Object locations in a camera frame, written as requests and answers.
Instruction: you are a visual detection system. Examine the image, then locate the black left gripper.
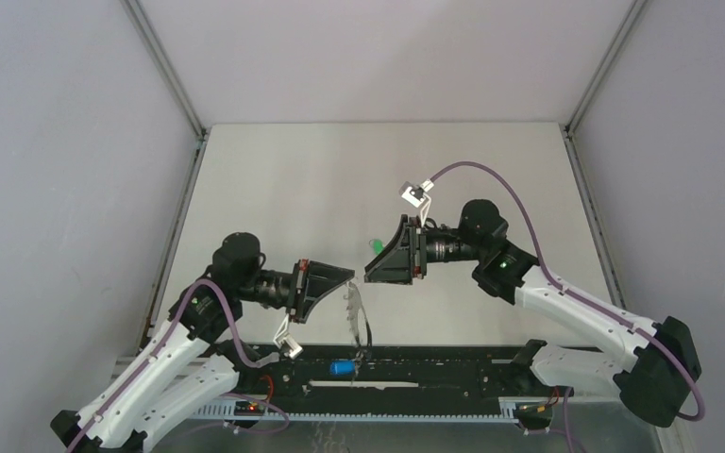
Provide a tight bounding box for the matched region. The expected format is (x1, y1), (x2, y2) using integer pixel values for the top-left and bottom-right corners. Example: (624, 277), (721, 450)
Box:
(238, 258), (356, 323)

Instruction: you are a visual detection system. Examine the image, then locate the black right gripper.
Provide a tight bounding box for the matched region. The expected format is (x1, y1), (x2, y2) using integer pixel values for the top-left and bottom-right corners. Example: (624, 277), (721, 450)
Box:
(365, 216), (483, 287)

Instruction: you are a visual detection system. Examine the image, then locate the green headed key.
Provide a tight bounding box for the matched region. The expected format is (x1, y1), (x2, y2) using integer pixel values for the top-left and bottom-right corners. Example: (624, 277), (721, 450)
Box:
(368, 239), (384, 255)

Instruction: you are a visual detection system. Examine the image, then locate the metal oval keyring plate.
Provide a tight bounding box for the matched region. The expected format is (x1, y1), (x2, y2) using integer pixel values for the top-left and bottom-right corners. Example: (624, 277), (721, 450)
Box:
(345, 281), (373, 362)

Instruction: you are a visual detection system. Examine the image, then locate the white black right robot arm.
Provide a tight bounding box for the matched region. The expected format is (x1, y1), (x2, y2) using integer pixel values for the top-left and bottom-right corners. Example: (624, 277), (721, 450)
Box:
(364, 199), (703, 428)

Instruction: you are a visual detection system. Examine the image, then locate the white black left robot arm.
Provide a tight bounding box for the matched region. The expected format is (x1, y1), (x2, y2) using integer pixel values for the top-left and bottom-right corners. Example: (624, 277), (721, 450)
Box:
(51, 232), (355, 452)

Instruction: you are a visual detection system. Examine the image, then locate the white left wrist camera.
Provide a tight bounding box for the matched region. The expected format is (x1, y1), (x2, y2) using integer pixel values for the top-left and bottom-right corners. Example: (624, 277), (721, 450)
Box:
(273, 315), (303, 360)

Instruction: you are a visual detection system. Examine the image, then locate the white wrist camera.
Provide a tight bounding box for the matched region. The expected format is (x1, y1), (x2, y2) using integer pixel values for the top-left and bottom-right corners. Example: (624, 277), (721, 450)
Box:
(399, 179), (434, 227)
(273, 315), (303, 360)

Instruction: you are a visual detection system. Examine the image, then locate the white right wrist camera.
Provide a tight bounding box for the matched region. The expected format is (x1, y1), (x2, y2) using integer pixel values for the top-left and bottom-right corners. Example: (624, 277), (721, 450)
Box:
(399, 179), (434, 227)

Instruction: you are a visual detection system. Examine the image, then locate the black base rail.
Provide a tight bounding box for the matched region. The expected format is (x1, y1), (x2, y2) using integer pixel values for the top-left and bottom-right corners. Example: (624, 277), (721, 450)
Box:
(161, 341), (570, 419)

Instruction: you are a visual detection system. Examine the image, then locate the white slotted cable duct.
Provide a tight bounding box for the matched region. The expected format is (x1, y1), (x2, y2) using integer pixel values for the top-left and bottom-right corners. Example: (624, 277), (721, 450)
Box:
(168, 399), (554, 425)

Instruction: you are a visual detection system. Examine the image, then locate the aluminium frame post left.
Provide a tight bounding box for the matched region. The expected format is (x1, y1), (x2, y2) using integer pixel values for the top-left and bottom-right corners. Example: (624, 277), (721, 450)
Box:
(121, 0), (209, 140)

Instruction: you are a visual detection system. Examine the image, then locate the aluminium frame post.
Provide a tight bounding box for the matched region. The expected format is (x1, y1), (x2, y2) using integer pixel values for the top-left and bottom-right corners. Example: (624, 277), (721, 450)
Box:
(121, 0), (209, 140)
(564, 0), (652, 136)

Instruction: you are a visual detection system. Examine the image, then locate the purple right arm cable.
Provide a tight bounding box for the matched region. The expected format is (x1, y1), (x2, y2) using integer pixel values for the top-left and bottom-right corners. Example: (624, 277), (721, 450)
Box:
(425, 160), (708, 423)

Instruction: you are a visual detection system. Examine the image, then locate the aluminium frame post right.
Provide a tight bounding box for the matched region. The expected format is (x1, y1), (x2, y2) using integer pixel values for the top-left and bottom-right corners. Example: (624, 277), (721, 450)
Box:
(564, 0), (652, 136)

